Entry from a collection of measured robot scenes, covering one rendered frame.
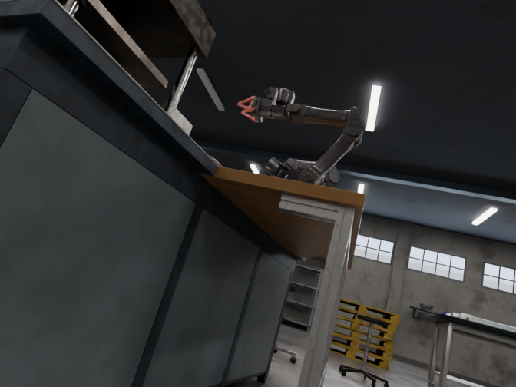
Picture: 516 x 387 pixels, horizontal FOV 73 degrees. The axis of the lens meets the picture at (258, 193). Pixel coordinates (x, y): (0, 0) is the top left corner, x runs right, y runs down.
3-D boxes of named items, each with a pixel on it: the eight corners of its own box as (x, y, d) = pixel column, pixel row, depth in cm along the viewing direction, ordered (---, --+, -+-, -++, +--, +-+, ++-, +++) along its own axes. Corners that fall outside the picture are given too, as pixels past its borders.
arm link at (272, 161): (266, 163, 184) (279, 148, 188) (262, 168, 192) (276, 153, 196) (282, 178, 184) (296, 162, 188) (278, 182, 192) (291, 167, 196)
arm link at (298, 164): (286, 157, 188) (339, 161, 194) (282, 162, 196) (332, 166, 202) (286, 178, 185) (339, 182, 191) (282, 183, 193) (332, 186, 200)
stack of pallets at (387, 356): (384, 365, 603) (392, 315, 627) (391, 372, 528) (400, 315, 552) (315, 343, 636) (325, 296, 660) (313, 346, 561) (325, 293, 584)
